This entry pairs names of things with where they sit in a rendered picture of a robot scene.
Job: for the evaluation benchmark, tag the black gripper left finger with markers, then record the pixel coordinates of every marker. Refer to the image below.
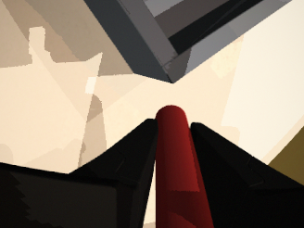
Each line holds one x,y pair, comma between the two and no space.
111,191

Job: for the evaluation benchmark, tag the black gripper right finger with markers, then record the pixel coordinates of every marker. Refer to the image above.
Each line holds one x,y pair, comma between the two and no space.
244,192

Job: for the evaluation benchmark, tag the dark red peg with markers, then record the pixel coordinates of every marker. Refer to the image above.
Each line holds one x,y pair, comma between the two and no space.
181,201

